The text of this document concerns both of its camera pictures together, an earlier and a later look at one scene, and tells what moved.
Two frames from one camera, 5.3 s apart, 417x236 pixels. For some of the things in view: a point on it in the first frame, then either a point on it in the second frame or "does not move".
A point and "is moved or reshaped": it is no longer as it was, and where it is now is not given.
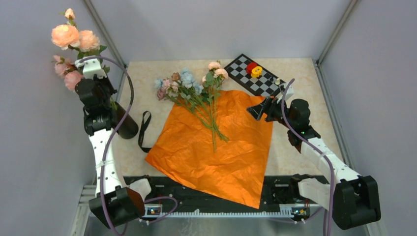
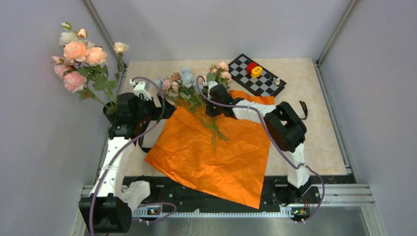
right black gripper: [268, 106] -> [209, 111]
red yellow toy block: [256, 71] does not move
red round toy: [250, 66] does not move
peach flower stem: [86, 43] is moved or reshaped
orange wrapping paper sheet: [184, 145] does not move
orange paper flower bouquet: [200, 99] does not move
